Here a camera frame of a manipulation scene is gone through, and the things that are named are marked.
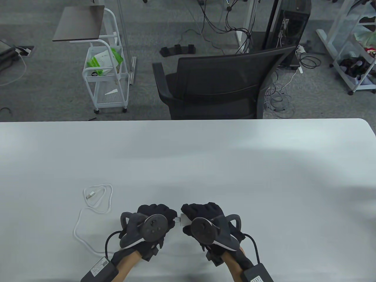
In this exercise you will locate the person's left hand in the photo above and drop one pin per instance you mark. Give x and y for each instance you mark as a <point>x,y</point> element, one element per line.
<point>158,209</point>

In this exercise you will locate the person's right hand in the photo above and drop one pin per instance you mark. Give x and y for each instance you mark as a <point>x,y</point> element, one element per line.
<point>205,209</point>

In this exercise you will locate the white charger head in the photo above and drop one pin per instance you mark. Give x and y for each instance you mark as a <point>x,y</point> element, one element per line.
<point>185,219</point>

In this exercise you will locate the person's left forearm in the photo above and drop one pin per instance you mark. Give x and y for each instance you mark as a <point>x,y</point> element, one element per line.
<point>129,263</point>

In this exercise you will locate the person's right forearm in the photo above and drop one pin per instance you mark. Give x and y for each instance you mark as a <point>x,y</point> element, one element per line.
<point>233,263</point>

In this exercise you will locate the dark grey left hand controller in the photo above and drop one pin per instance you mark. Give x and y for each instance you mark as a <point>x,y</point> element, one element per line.
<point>154,227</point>

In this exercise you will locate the dark grey hand controller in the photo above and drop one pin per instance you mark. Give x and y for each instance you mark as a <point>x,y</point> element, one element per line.
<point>154,227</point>
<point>202,230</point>

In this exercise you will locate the dark grey right hand controller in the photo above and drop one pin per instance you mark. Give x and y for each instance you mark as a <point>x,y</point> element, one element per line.
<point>202,230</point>

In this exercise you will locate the black right wrist box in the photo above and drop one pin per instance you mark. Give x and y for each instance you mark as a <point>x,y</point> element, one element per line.
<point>258,273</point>

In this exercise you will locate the black wrist box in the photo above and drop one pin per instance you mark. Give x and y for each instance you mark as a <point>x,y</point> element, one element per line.
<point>258,273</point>
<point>100,270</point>

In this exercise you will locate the black left wrist box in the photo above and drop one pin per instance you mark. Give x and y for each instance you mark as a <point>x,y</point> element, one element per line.
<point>100,270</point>

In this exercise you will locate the white paper piece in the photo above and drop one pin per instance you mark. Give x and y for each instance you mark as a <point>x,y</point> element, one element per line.
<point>111,91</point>

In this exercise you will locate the black mesh office chair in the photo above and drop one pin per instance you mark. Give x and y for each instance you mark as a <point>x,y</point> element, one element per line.
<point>220,76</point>

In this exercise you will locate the black slotted floor stand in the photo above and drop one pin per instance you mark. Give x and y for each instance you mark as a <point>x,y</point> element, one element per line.
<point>166,51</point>

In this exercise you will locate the green and white package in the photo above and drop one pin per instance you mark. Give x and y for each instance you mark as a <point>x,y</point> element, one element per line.
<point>101,61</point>

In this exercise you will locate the white power adapter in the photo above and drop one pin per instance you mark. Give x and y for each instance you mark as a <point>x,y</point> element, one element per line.
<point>299,50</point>

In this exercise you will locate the white metal desk leg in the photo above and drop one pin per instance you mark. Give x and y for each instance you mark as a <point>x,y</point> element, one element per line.
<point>252,17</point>

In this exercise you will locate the dark brown board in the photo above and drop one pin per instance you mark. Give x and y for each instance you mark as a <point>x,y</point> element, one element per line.
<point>79,23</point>

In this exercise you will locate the black computer tower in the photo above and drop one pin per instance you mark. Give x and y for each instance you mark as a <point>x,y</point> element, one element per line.
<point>293,26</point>

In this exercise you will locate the black gear on rack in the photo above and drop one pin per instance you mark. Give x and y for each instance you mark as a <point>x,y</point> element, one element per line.
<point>351,66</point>

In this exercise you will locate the floor socket box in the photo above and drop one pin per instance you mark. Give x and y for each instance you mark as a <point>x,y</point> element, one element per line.
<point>28,52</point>

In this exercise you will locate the white metal rack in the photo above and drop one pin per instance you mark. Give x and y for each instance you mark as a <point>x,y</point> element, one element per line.
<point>326,38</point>

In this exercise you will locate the black metal frame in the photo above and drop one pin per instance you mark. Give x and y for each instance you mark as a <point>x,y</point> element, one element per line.
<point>7,55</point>

